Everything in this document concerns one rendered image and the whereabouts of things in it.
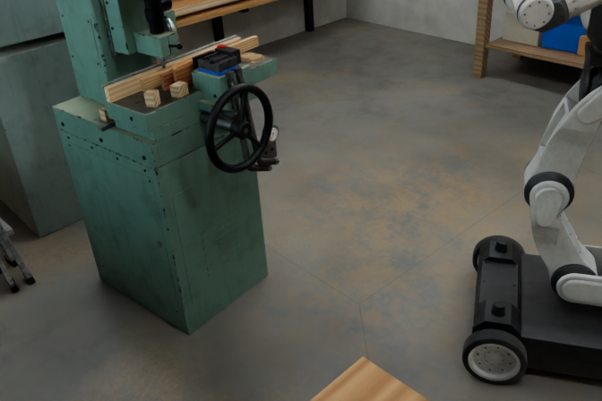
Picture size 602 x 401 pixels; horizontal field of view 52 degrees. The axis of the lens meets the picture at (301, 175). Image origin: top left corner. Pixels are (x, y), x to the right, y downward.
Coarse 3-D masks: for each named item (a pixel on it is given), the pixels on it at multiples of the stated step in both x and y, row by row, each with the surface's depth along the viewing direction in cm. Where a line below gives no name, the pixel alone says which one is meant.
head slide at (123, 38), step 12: (108, 0) 199; (120, 0) 197; (132, 0) 200; (108, 12) 202; (120, 12) 198; (132, 12) 201; (120, 24) 200; (132, 24) 203; (144, 24) 206; (120, 36) 203; (132, 36) 204; (120, 48) 206; (132, 48) 205
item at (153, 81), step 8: (240, 40) 232; (248, 40) 233; (256, 40) 236; (240, 48) 231; (248, 48) 234; (160, 72) 207; (144, 80) 201; (152, 80) 203; (144, 88) 202; (152, 88) 204
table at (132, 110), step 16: (256, 64) 219; (272, 64) 224; (256, 80) 220; (128, 96) 200; (160, 96) 198; (192, 96) 198; (112, 112) 197; (128, 112) 191; (144, 112) 187; (160, 112) 190; (176, 112) 195; (192, 112) 200; (144, 128) 189
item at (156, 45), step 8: (136, 32) 203; (144, 32) 202; (168, 32) 201; (136, 40) 204; (144, 40) 202; (152, 40) 199; (160, 40) 197; (168, 40) 199; (136, 48) 206; (144, 48) 203; (152, 48) 201; (160, 48) 198; (168, 48) 200; (176, 48) 203; (160, 56) 200
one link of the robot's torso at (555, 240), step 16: (544, 192) 184; (560, 192) 183; (544, 208) 186; (560, 208) 185; (544, 224) 189; (560, 224) 193; (544, 240) 196; (560, 240) 196; (576, 240) 200; (544, 256) 200; (560, 256) 198; (576, 256) 197; (592, 256) 205; (560, 272) 199; (576, 272) 197; (592, 272) 197
